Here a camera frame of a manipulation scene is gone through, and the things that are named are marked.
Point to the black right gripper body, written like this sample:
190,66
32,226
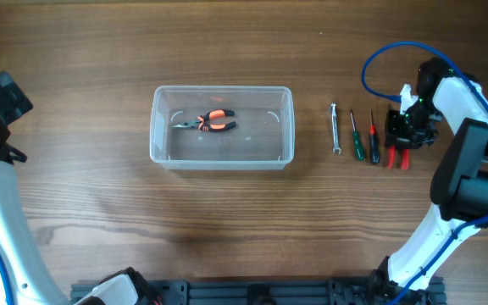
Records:
413,127

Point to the red handled cutting pliers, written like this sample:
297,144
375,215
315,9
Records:
396,157

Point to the clear plastic container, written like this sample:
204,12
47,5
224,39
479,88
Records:
264,137

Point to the orange black needle-nose pliers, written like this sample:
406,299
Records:
203,122

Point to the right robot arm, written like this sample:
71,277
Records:
459,187

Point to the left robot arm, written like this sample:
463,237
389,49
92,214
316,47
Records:
24,278

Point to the small silver wrench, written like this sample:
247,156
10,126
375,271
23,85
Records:
336,141

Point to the red black handled screwdriver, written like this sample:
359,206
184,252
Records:
374,148

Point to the green handled screwdriver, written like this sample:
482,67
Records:
358,146

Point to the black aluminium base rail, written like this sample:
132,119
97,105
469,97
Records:
337,291

